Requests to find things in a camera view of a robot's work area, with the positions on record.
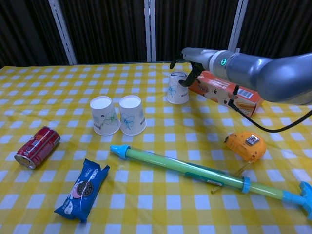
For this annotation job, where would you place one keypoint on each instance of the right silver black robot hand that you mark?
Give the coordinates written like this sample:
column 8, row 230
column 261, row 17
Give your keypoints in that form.
column 198, row 57

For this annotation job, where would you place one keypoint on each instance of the white paper cup black-lined base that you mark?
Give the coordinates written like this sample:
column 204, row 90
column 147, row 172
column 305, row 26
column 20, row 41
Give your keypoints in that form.
column 176, row 93

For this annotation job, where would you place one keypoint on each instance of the white paper cup green flower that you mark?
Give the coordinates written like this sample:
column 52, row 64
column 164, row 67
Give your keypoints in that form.
column 104, row 117

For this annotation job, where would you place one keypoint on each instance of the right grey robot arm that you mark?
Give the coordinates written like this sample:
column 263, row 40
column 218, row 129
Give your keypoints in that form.
column 268, row 75

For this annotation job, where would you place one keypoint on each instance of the orange snack box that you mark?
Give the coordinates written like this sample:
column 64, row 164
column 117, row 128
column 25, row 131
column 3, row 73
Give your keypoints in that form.
column 212, row 90

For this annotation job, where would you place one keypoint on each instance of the white paper cup blue flower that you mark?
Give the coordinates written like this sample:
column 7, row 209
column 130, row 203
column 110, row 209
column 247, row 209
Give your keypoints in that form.
column 132, row 117

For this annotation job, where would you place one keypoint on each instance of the orange tape measure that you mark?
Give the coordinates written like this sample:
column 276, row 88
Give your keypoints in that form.
column 246, row 146

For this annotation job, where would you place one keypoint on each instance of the green blue water pump toy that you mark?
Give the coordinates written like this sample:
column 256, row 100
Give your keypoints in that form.
column 170, row 163

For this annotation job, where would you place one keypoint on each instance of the yellow white checkered tablecloth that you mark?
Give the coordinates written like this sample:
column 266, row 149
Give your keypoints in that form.
column 61, row 92

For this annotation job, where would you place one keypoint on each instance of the blue cookie pack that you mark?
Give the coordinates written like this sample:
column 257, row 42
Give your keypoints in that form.
column 81, row 190

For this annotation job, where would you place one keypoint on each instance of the red soda can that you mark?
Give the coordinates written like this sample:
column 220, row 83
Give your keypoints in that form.
column 39, row 147

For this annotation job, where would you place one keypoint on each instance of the white metal partition post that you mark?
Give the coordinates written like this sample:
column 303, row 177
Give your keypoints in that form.
column 150, row 29
column 63, row 31
column 237, row 26

